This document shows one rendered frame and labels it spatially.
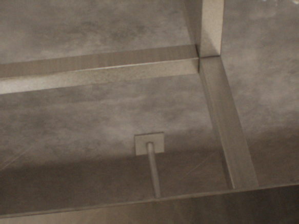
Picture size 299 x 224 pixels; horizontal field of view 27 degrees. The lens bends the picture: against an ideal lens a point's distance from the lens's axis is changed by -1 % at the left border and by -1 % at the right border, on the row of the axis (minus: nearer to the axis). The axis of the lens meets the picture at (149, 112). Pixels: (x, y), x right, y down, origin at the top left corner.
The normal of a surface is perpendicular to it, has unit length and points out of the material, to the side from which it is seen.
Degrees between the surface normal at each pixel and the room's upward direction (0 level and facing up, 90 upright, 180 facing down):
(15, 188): 0
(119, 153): 0
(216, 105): 90
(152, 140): 0
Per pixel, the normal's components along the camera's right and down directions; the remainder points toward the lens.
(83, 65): -0.02, -0.68
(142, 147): 0.12, 0.73
